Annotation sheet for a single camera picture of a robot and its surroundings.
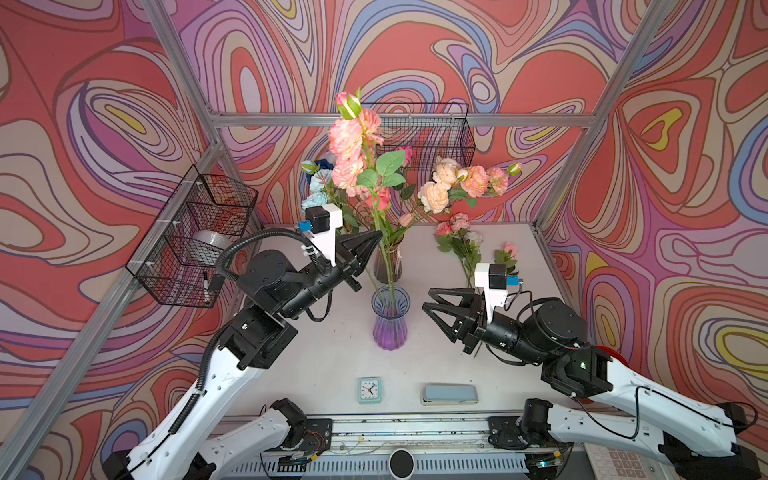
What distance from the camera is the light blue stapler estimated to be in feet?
2.55

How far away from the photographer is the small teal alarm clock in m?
0.79

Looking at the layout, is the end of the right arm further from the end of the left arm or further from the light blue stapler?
the light blue stapler

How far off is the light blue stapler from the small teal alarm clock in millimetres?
126
